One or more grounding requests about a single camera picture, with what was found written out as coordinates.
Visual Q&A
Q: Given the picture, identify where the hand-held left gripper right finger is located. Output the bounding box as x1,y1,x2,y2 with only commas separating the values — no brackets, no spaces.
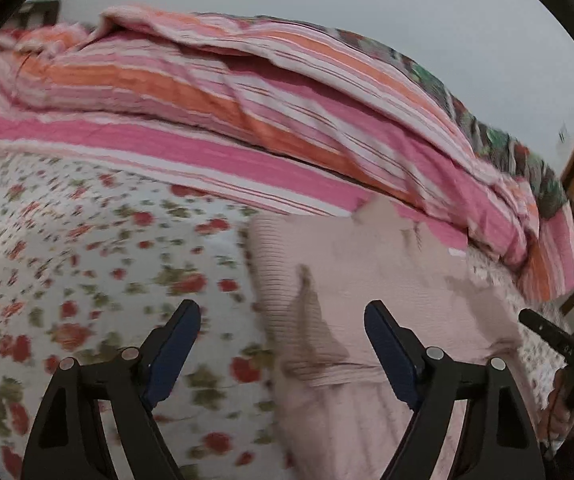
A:
364,300,548,480

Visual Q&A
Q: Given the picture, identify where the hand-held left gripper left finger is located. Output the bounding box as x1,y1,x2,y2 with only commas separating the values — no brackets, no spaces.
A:
21,299,202,480

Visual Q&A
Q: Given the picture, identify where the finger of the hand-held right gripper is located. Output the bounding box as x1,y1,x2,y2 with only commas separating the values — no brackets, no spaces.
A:
518,308,574,361

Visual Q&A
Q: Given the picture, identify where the pink knit sweater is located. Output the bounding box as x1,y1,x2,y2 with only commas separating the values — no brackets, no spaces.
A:
244,195,542,480

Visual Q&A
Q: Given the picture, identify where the person's right hand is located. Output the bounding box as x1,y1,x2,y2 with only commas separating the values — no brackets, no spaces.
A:
547,367,574,443

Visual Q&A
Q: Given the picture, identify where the red floral bed sheet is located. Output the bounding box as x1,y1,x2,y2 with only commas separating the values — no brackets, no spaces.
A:
0,152,572,480

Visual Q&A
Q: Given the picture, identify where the green red patterned blanket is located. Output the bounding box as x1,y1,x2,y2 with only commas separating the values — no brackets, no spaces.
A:
337,27,570,221

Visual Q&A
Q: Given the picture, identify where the pink orange striped quilt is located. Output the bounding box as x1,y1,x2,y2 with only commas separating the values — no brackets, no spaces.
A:
0,5,574,303

